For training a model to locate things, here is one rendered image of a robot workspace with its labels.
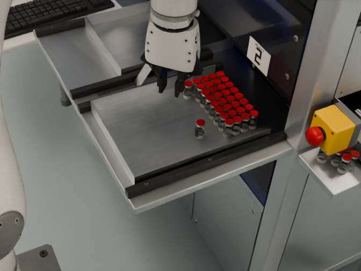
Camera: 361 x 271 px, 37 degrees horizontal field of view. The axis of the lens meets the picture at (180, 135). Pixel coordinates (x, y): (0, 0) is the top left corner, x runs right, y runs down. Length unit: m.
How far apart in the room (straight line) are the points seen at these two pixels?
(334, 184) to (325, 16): 0.38
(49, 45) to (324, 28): 0.78
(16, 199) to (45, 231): 1.51
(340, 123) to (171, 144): 0.38
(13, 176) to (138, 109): 0.68
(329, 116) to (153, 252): 1.14
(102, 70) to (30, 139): 1.14
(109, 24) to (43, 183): 0.95
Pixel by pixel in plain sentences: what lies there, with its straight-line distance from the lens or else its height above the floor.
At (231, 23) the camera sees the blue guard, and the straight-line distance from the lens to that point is 1.36.
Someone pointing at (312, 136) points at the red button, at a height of 1.00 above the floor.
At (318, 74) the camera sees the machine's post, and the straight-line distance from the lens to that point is 1.12.
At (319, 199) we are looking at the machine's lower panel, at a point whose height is 0.62.
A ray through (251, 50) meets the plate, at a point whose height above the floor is 1.02.
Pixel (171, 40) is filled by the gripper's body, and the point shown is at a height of 1.20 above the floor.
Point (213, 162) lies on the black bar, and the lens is 1.19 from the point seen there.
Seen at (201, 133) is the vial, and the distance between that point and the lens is 1.24.
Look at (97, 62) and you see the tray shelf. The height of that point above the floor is 0.88.
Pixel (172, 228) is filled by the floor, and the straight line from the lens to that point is 2.17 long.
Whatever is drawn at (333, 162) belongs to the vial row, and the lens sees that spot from 1.26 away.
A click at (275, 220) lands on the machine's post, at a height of 0.61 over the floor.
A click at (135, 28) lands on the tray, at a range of 1.59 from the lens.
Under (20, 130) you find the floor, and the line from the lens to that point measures 2.58.
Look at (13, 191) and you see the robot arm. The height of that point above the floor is 1.26.
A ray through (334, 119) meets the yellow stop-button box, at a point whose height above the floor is 1.03.
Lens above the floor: 1.78
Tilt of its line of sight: 46 degrees down
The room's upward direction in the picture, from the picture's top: 3 degrees clockwise
